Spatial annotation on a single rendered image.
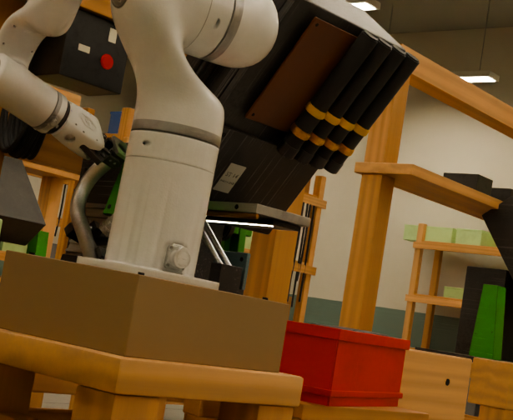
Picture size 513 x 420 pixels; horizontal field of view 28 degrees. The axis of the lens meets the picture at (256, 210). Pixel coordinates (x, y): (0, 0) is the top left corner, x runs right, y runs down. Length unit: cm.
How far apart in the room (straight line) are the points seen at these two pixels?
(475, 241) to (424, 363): 891
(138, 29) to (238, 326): 40
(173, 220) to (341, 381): 47
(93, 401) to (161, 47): 45
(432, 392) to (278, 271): 65
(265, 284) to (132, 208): 153
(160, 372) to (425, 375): 126
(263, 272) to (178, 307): 162
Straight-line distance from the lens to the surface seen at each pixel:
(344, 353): 166
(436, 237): 1154
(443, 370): 245
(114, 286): 123
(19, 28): 200
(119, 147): 210
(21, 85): 195
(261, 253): 288
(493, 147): 1206
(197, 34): 138
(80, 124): 203
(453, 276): 1199
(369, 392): 177
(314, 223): 903
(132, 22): 136
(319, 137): 215
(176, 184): 134
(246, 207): 202
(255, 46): 142
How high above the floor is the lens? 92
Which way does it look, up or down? 6 degrees up
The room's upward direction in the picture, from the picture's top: 9 degrees clockwise
